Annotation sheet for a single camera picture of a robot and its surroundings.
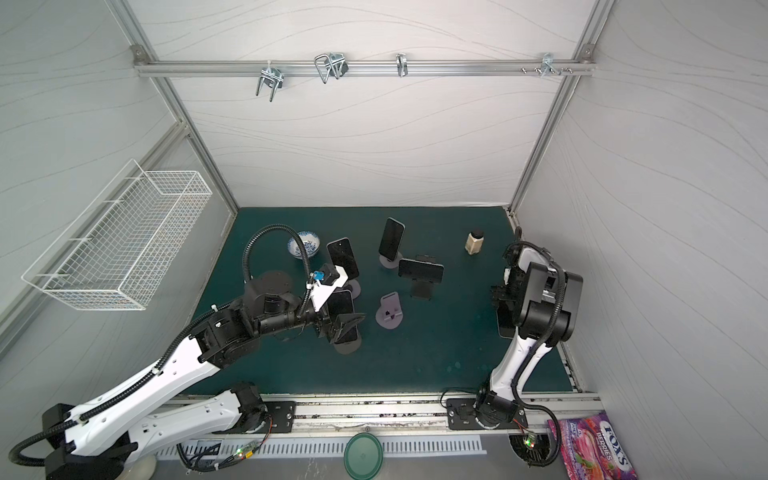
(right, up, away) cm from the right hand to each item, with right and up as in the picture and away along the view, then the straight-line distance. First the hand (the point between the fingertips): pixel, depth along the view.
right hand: (522, 303), depth 92 cm
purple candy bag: (+5, -28, -24) cm, 37 cm away
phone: (-55, +16, -9) cm, 58 cm away
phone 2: (-41, +20, +23) cm, 51 cm away
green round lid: (-47, -24, -31) cm, 61 cm away
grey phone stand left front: (-54, -11, -6) cm, 55 cm away
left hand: (-48, +9, -28) cm, 56 cm away
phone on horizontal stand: (-30, +10, 0) cm, 32 cm away
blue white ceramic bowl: (-71, +19, +16) cm, 75 cm away
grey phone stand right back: (-42, +11, +12) cm, 45 cm away
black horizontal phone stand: (-31, +4, +5) cm, 31 cm away
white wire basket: (-105, +18, -23) cm, 109 cm away
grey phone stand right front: (-42, -2, -5) cm, 42 cm away
